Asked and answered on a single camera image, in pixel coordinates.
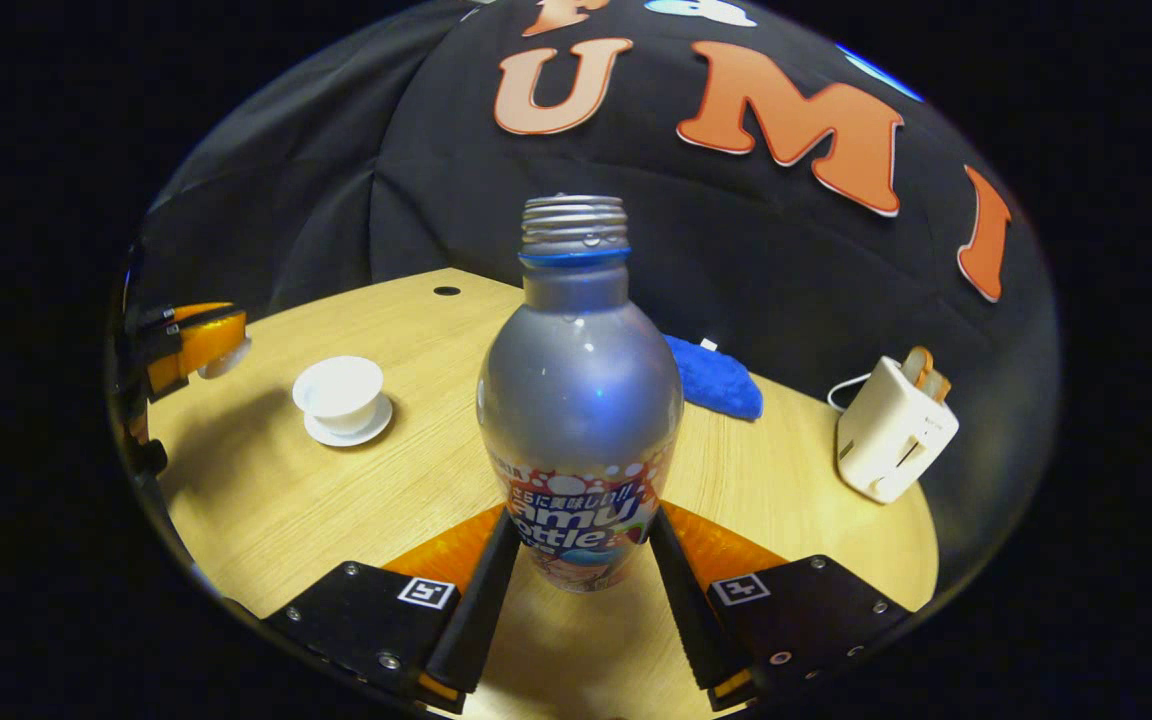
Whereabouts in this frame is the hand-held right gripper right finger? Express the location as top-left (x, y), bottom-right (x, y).
top-left (646, 502), bottom-right (915, 715)

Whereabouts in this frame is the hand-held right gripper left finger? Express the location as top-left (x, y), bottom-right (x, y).
top-left (262, 505), bottom-right (524, 716)

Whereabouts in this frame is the white teacup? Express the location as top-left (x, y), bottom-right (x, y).
top-left (292, 355), bottom-right (384, 436)

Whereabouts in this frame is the silver water bottle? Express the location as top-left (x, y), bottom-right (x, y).
top-left (476, 194), bottom-right (685, 593)

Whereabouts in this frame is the blue towel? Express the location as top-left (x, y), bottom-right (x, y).
top-left (663, 334), bottom-right (765, 421)

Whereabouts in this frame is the white toaster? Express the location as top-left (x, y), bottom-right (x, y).
top-left (835, 356), bottom-right (961, 505)

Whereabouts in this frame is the black backdrop cloth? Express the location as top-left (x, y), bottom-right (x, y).
top-left (131, 0), bottom-right (1062, 591)

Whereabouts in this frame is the white toaster cable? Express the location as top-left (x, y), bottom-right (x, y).
top-left (826, 370), bottom-right (879, 412)

